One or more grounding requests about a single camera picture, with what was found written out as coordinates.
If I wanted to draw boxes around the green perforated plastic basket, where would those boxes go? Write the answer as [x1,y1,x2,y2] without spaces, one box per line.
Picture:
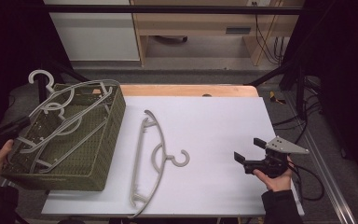
[1,82,127,191]

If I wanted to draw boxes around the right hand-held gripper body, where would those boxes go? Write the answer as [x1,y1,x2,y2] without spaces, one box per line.
[243,135,310,179]

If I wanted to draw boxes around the grey plastic clothes hanger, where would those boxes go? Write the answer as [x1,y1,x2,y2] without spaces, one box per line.
[27,92,112,175]
[18,88,87,151]
[7,69,121,156]
[129,109,191,218]

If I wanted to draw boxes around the black and yellow tool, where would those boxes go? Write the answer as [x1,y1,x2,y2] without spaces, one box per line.
[268,91,287,105]

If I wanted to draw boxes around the black floor cables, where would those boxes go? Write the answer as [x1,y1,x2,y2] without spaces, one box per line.
[272,76,324,133]

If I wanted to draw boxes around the white cabinet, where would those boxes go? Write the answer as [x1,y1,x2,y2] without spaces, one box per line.
[43,0,141,62]

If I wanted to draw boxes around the black metal stand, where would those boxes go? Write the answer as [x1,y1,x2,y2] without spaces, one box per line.
[245,60,308,120]
[36,58,103,108]

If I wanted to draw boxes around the black horizontal metal bar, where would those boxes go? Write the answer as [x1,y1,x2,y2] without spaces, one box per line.
[43,4,306,16]

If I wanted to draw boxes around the bundle of hanging black cables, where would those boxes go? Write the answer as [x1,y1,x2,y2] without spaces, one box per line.
[251,1,291,66]

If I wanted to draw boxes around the light wooden desk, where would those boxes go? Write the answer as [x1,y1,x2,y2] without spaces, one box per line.
[130,0,306,67]

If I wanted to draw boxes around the aluminium rail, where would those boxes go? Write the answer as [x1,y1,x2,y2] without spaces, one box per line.
[0,177,16,189]
[283,92,358,224]

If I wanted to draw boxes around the person's right hand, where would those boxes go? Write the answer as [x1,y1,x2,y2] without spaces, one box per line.
[253,162,293,192]

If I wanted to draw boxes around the white table mat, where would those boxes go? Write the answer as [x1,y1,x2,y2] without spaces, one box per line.
[41,95,306,217]

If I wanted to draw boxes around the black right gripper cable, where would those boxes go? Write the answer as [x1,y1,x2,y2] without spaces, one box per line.
[288,161,326,202]

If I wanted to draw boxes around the black curtain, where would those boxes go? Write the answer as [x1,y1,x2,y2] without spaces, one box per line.
[0,0,74,125]
[281,0,358,190]

